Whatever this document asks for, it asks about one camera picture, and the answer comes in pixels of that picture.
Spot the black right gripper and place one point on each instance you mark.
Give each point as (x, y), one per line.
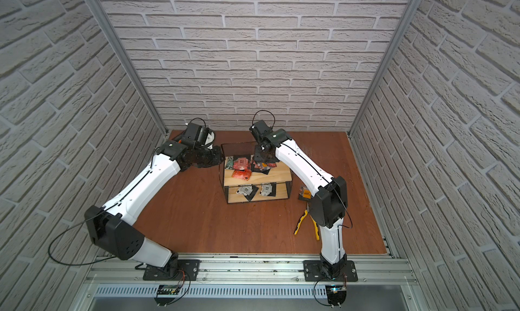
(258, 157)

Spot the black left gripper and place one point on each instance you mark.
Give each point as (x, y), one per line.
(210, 157)

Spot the red tea bag front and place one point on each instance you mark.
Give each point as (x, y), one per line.
(243, 175)

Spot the red tea bag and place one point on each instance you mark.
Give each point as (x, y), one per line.
(241, 163)
(243, 175)

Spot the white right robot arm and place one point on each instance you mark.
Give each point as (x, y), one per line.
(328, 203)

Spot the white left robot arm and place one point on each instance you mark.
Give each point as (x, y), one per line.
(111, 227)

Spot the green floral tea bag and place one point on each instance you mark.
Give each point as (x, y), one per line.
(229, 165)

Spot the white black tea bag right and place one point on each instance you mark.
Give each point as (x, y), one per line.
(268, 189)

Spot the white black tea bag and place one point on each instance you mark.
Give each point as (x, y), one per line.
(268, 189)
(247, 191)

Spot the white black tea bag left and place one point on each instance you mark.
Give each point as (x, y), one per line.
(247, 191)

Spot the left controller board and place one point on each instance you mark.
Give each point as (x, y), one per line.
(168, 294)

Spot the controller board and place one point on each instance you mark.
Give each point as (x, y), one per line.
(336, 295)
(168, 294)

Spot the right controller board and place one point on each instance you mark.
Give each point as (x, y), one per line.
(336, 295)

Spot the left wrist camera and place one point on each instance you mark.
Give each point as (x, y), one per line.
(198, 137)

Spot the black wire mesh wooden shelf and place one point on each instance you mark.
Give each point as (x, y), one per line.
(280, 174)

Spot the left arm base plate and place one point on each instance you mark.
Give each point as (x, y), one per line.
(175, 270)

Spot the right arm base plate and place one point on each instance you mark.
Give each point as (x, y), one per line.
(330, 270)

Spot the aluminium front rail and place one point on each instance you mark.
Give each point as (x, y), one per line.
(266, 269)

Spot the aluminium corner post left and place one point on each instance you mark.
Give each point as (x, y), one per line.
(116, 43)

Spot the aluminium corner post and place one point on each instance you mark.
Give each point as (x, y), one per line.
(396, 39)
(116, 43)

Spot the aluminium corner post right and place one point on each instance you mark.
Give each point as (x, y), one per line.
(396, 39)

